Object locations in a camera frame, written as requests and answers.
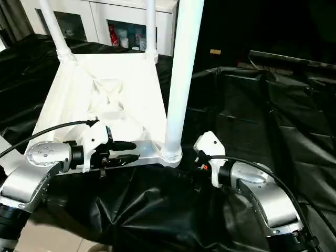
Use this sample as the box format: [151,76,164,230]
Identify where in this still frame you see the black plastic mat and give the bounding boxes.
[0,33,336,252]

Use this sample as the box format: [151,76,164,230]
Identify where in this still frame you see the black left robot foot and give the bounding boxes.
[88,244,113,252]

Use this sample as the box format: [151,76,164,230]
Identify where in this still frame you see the red carton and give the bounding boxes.
[108,25,117,47]

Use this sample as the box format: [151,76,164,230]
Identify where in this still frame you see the white cabinet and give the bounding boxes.
[21,0,179,56]

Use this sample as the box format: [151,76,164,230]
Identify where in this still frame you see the grey metal bar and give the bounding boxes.
[249,50,336,69]

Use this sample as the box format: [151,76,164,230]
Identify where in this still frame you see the grey curtain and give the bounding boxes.
[0,0,33,49]

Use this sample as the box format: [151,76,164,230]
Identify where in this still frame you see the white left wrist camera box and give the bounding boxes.
[78,121,113,173]

